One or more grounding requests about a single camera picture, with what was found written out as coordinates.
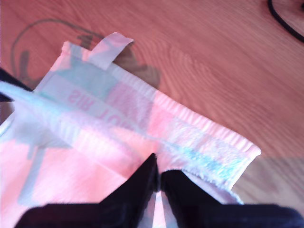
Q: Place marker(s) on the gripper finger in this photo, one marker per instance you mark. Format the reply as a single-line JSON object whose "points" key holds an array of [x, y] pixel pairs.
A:
{"points": [[213, 216], [3, 97], [12, 80], [107, 213]]}

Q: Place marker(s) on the pink white checked tea towel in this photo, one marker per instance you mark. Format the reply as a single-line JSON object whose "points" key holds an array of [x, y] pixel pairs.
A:
{"points": [[83, 154]]}

